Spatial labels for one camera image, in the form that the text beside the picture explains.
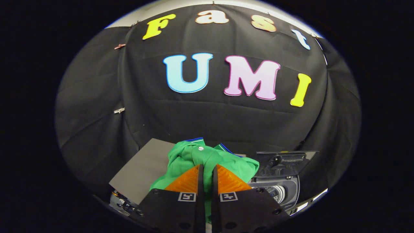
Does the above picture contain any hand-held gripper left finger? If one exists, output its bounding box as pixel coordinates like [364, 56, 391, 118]
[131, 164, 206, 233]

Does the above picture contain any grey table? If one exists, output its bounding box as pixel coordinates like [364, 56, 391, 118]
[109, 139, 176, 205]

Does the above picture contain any small grey washing machine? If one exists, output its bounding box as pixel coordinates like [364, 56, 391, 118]
[249, 175, 301, 211]

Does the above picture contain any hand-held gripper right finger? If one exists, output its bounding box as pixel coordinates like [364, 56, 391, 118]
[212, 164, 290, 233]

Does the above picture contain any black backdrop cloth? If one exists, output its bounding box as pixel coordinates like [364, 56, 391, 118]
[54, 4, 362, 207]

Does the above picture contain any green polo shirt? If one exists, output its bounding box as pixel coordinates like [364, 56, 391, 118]
[149, 138, 260, 224]

